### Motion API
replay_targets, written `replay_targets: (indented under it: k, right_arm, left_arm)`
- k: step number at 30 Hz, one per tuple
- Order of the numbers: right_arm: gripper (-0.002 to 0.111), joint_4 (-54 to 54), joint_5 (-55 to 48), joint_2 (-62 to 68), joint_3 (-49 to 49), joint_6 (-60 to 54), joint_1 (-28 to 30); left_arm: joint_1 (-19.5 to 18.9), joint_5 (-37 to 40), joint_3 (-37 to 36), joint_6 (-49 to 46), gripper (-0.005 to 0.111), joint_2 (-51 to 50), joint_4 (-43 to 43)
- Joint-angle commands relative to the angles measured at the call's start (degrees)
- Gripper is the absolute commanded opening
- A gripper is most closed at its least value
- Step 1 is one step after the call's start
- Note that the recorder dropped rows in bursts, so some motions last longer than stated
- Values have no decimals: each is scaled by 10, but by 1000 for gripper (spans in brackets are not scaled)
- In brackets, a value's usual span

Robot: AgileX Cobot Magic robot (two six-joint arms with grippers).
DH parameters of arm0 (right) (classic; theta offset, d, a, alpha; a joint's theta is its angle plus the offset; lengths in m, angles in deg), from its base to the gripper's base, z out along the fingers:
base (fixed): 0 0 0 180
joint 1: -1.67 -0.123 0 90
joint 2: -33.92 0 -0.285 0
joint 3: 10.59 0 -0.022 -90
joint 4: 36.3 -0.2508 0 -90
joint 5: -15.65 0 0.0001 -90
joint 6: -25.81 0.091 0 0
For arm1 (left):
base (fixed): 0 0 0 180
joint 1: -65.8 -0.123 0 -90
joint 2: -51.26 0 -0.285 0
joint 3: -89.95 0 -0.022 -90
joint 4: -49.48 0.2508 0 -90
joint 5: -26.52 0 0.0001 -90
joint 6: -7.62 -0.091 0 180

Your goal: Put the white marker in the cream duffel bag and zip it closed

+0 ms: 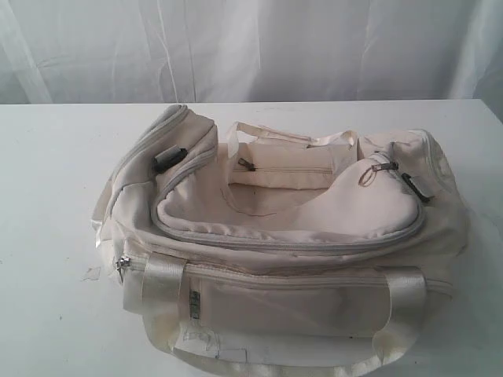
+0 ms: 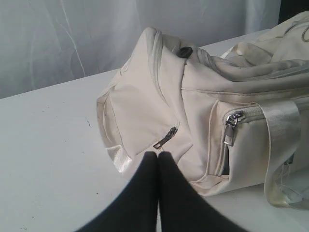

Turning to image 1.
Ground cream fabric duffel bag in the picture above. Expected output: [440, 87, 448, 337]
[92, 105, 468, 376]

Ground clear tape scrap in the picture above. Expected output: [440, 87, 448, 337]
[81, 267, 101, 282]

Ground white backdrop curtain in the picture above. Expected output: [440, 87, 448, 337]
[1, 1, 502, 104]

